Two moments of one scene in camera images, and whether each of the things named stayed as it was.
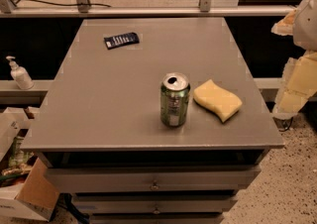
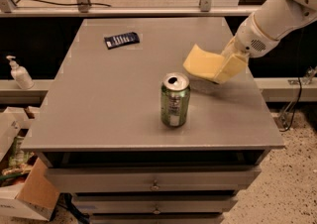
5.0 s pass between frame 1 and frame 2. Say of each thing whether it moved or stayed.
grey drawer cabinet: stayed
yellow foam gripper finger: moved
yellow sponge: moved
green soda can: stayed
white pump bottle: stayed
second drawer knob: stayed
